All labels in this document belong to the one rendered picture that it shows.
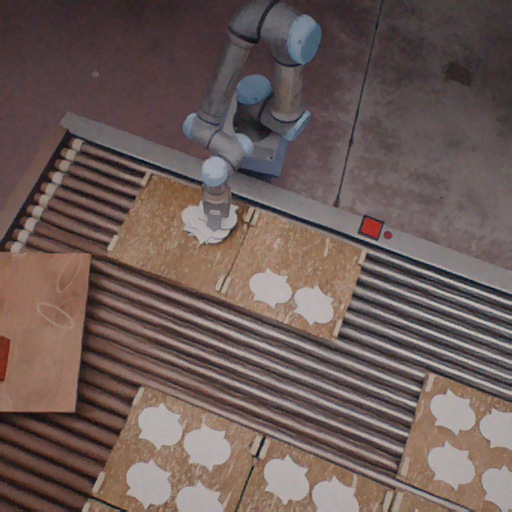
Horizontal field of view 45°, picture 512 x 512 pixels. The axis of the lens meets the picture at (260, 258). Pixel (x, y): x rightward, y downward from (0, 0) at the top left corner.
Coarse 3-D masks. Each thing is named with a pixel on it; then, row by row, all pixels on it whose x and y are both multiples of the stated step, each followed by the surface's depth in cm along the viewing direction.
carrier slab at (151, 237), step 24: (144, 192) 220; (168, 192) 220; (192, 192) 220; (144, 216) 217; (168, 216) 217; (240, 216) 217; (120, 240) 213; (144, 240) 213; (168, 240) 213; (192, 240) 214; (240, 240) 214; (144, 264) 210; (168, 264) 210; (192, 264) 211; (216, 264) 211; (192, 288) 209
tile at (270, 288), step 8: (272, 272) 209; (256, 280) 208; (264, 280) 208; (272, 280) 208; (280, 280) 208; (256, 288) 207; (264, 288) 207; (272, 288) 207; (280, 288) 207; (288, 288) 207; (256, 296) 206; (264, 296) 206; (272, 296) 206; (280, 296) 206; (288, 296) 206; (272, 304) 205
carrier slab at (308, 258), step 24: (264, 216) 218; (264, 240) 214; (288, 240) 215; (312, 240) 215; (336, 240) 215; (240, 264) 211; (264, 264) 211; (288, 264) 211; (312, 264) 212; (336, 264) 212; (240, 288) 208; (312, 288) 208; (336, 288) 209; (264, 312) 205; (288, 312) 205; (336, 312) 206
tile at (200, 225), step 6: (198, 210) 212; (198, 216) 211; (198, 222) 210; (204, 222) 210; (192, 228) 210; (198, 228) 210; (204, 228) 210; (210, 228) 210; (204, 234) 209; (210, 234) 209; (216, 234) 209; (222, 234) 209
